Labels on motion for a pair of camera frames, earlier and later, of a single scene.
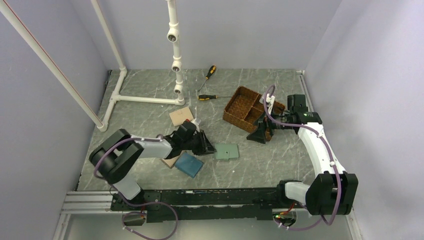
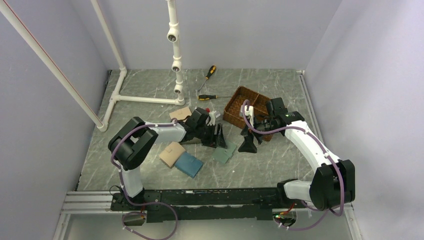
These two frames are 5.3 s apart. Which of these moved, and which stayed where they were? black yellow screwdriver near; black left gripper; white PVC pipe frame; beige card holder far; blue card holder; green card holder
Moved: green card holder; black left gripper
Stayed: blue card holder; white PVC pipe frame; black yellow screwdriver near; beige card holder far
